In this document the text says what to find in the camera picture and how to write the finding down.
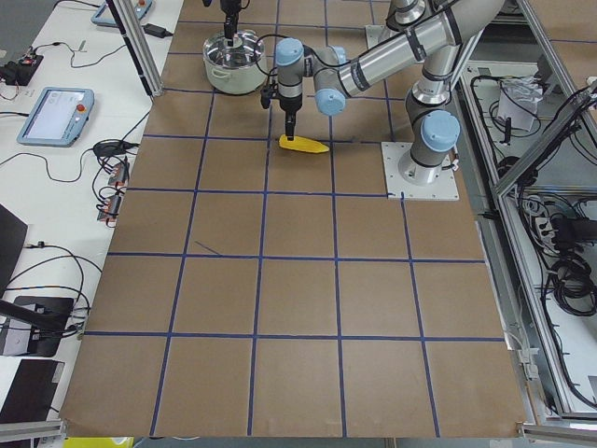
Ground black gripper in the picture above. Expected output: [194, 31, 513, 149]
[224, 10, 239, 33]
[278, 86, 303, 141]

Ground yellow corn cob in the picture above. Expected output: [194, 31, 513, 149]
[278, 134, 329, 154]

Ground pale green cooking pot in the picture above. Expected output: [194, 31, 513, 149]
[203, 50, 269, 95]

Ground black power adapter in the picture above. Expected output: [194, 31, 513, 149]
[143, 23, 174, 38]

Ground blue teach pendant far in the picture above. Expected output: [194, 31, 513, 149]
[90, 0, 157, 27]

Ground blue teach pendant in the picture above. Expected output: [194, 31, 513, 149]
[17, 87, 95, 147]
[90, 0, 157, 27]

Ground blue teach pendant near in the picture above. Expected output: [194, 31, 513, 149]
[17, 87, 95, 147]

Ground black laptop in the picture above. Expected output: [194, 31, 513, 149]
[0, 205, 28, 295]

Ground aluminium frame post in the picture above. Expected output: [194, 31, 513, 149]
[106, 0, 163, 97]

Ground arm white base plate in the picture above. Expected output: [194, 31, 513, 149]
[381, 142, 460, 202]

